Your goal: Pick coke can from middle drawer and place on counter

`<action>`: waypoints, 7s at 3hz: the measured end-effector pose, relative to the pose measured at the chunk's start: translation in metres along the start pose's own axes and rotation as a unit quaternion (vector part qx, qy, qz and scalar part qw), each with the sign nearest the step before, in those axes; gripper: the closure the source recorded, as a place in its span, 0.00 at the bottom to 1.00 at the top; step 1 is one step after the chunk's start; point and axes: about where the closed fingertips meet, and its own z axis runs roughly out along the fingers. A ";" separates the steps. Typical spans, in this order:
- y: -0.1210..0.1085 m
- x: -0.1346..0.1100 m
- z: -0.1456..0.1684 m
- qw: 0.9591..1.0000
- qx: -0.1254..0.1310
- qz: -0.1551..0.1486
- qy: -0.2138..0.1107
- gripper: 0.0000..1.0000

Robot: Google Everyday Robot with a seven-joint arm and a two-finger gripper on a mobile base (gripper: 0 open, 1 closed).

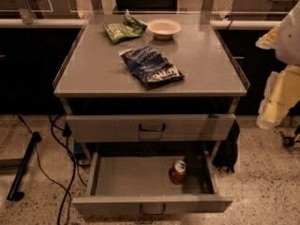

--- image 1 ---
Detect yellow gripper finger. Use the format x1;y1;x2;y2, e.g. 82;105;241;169
255;25;279;50
256;65;300;129

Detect red coke can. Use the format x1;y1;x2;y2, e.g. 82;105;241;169
169;159;187;185

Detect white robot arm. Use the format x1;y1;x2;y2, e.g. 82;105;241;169
256;2;300;129

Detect closed grey top drawer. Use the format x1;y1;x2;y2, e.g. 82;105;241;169
67;114;235;143

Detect grey drawer cabinet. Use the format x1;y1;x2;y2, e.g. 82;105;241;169
52;13;251;218

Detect open grey middle drawer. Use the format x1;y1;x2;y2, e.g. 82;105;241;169
72;151;233;217

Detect black caster wheel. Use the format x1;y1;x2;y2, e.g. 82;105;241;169
279;125;300;147

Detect white bowl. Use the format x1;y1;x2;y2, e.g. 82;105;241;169
147;19;181;40

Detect blue chip bag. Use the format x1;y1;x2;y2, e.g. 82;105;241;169
119;46;185;90

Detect green chip bag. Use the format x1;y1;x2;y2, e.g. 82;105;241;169
101;10;147;44

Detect black floor stand bar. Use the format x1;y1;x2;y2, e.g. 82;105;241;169
7;131;41;202

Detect black floor cables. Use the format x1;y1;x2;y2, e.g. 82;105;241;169
15;113;92;225

